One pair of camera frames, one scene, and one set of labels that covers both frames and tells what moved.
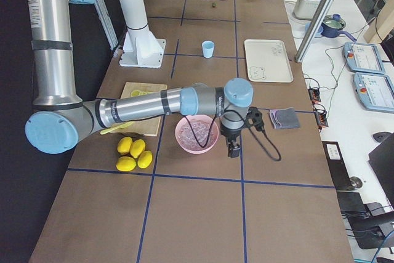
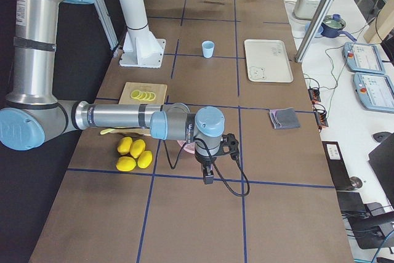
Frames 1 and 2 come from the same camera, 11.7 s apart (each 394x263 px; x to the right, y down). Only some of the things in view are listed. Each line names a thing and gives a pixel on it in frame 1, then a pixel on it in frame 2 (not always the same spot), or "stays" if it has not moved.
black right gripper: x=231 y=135 to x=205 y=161
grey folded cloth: x=284 y=118 stays
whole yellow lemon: x=124 y=145 stays
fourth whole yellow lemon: x=144 y=159 stays
